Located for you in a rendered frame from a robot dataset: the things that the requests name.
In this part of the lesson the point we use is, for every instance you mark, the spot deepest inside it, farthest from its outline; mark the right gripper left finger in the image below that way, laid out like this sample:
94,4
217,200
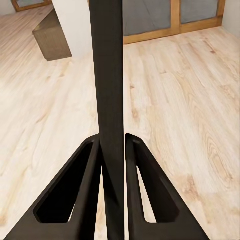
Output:
67,208

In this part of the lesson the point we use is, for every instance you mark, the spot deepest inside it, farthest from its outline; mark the cabinet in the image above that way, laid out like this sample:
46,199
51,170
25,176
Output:
51,39

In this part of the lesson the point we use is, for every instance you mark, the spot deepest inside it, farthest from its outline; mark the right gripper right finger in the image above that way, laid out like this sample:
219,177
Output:
174,220

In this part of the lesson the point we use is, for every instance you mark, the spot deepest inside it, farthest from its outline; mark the poster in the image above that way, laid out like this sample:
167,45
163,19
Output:
106,19

